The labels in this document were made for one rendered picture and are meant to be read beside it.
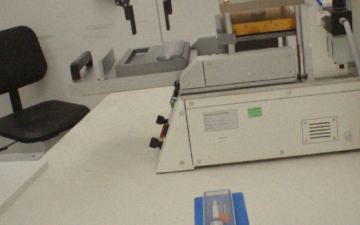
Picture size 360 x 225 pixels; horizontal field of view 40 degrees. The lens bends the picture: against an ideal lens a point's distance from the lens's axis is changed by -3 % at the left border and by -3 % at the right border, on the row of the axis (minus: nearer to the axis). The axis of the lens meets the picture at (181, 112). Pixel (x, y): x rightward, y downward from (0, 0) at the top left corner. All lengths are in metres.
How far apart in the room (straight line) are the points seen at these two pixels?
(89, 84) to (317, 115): 0.52
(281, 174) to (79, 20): 2.00
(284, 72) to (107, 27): 1.86
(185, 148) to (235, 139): 0.11
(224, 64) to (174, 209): 0.32
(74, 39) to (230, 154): 1.93
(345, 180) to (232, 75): 0.32
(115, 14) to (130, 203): 1.87
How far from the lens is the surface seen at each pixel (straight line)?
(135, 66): 1.16
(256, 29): 1.14
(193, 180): 1.12
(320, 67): 1.13
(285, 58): 1.10
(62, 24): 2.96
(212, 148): 1.14
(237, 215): 0.97
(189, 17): 2.73
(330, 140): 1.16
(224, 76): 1.09
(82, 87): 1.19
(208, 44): 1.36
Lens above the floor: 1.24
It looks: 18 degrees down
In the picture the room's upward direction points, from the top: 8 degrees counter-clockwise
